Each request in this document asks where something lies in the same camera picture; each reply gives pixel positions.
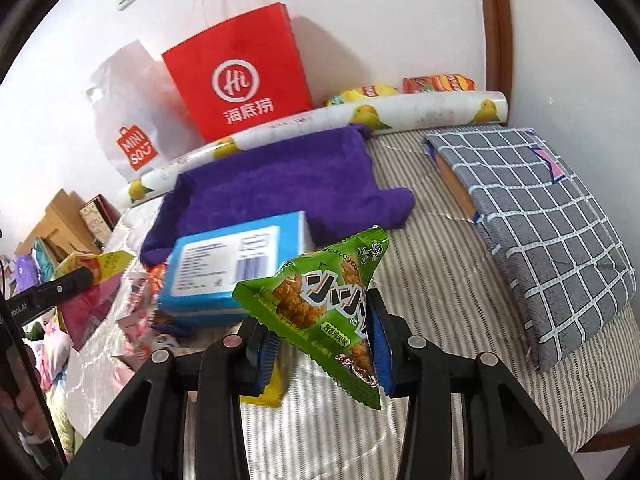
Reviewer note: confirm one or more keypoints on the yellow chip bag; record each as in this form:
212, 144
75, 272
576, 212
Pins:
362, 93

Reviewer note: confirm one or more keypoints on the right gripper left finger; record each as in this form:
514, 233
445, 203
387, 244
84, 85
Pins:
240, 364

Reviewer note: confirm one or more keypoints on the green triangular snack packet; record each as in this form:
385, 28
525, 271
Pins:
318, 303

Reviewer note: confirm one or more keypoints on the lemon print rolled mat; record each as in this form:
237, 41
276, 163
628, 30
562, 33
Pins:
381, 115

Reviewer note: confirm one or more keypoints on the left hand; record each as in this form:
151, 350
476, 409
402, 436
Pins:
24, 412

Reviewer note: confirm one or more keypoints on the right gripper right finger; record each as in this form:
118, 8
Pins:
409, 366

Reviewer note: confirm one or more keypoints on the blue tissue pack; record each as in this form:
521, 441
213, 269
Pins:
204, 268

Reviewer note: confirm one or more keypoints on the pink panda snack packet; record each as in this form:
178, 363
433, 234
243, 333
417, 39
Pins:
146, 327

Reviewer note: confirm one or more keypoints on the grey checked fabric book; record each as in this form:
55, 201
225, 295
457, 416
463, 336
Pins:
568, 270

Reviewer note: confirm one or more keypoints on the pink yellow snack packet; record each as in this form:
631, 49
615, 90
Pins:
100, 277

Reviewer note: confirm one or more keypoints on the red paper Haidilao bag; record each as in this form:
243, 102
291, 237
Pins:
241, 72

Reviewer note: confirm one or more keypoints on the cardboard boxes stack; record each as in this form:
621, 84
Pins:
62, 228

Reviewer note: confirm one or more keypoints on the patterned dark red box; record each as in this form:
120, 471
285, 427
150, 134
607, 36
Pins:
100, 218

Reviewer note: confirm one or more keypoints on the brown wooden frame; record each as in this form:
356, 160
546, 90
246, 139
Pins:
498, 46

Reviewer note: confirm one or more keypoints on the orange chip bag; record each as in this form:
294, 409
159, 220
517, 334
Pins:
437, 83

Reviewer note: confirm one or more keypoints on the striped quilted bed cover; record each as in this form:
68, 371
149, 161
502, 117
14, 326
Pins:
440, 276

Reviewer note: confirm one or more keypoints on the purple towel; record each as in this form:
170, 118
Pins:
326, 175

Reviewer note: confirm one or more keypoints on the white Miniso plastic bag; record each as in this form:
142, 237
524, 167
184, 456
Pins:
141, 120

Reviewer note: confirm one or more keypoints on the yellow triangular snack packet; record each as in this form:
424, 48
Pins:
269, 394

